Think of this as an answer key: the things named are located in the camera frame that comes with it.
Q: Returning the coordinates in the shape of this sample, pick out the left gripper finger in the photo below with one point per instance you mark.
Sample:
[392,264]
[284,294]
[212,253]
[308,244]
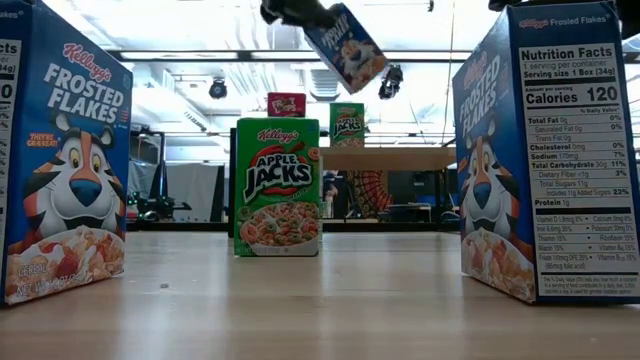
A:
[317,14]

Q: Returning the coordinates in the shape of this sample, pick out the blue Frosted Flakes cereal box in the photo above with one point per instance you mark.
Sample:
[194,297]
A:
[350,55]
[550,175]
[65,175]

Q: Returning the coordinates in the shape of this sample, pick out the red Froot Loops cereal box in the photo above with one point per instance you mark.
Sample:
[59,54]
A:
[286,105]

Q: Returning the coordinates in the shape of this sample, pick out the green Apple Jacks cereal box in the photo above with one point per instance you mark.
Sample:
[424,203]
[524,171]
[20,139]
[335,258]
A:
[277,200]
[346,125]

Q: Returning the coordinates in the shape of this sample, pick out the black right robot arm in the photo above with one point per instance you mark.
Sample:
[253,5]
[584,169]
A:
[631,17]

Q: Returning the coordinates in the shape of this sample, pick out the black background robot arm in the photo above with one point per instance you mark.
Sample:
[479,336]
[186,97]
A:
[160,207]

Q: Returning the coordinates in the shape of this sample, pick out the person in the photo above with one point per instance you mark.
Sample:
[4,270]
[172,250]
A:
[330,195]

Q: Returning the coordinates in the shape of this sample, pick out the spiral patterned cloth panel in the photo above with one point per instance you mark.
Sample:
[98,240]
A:
[370,192]

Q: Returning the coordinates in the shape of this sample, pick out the grey curtain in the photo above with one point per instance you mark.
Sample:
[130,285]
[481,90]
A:
[195,190]

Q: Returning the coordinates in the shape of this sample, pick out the black ceiling camera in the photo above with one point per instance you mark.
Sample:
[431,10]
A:
[390,82]
[218,89]

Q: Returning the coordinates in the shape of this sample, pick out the black aluminium table frame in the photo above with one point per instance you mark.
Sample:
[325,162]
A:
[175,226]

